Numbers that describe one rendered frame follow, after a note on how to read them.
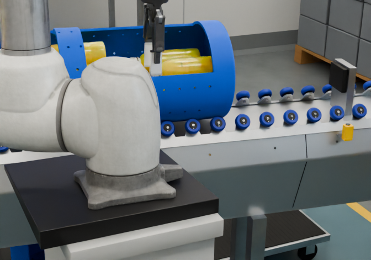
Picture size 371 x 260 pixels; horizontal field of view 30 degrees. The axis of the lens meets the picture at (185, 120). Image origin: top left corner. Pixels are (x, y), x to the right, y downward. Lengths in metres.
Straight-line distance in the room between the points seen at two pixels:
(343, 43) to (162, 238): 4.12
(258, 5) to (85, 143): 4.80
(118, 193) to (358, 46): 3.99
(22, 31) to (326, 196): 1.22
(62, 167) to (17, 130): 0.22
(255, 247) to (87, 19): 3.56
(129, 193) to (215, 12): 4.59
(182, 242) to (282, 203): 0.85
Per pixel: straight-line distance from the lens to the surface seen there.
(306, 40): 5.77
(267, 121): 2.02
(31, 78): 1.39
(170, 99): 1.87
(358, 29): 5.21
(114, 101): 1.34
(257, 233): 2.21
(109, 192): 1.40
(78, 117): 1.37
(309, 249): 3.12
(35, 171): 1.59
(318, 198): 2.25
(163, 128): 1.93
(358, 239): 3.37
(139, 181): 1.40
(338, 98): 2.23
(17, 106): 1.41
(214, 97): 1.90
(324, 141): 2.11
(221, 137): 1.98
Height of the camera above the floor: 1.71
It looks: 22 degrees down
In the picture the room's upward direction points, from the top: 1 degrees clockwise
